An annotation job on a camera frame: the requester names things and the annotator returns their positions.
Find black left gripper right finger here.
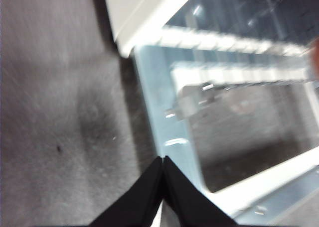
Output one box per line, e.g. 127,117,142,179
163,155,237,227

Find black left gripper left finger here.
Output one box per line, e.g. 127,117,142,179
88,156,164,227

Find metal wire oven rack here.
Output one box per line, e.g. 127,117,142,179
159,26,312,56

